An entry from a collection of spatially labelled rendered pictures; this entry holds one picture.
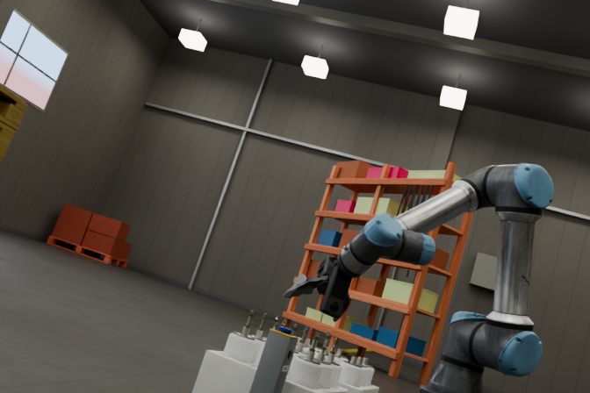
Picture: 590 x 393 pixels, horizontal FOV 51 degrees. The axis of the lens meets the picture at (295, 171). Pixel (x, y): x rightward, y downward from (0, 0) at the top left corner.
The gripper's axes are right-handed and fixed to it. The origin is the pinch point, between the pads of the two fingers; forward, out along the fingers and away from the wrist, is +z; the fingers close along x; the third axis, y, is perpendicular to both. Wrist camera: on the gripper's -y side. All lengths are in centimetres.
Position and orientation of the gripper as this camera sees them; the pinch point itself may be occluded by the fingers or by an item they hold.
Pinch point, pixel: (308, 310)
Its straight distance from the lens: 162.6
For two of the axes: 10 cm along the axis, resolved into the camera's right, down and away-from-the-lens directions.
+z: -4.9, 6.3, 6.0
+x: -8.6, -4.7, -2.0
